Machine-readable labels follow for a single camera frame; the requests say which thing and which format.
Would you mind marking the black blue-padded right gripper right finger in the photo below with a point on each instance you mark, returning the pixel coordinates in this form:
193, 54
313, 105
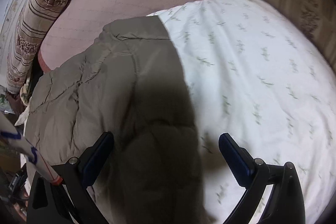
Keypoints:
249, 175

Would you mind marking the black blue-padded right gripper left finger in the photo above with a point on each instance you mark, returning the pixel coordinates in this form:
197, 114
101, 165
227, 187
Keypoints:
82, 174

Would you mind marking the olive quilted puffer jacket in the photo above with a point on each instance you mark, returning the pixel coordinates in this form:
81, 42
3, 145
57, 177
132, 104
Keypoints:
129, 82

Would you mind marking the white sleeve with blue lines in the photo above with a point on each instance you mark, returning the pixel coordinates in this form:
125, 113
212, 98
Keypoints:
13, 138

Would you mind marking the dark brown garment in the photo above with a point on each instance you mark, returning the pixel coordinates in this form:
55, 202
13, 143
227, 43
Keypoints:
15, 103

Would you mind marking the white leaf-print bed sheet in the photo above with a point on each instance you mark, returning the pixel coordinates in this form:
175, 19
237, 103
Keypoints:
253, 74

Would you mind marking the striped floral beige pillow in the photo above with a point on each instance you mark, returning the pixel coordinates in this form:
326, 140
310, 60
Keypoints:
35, 20

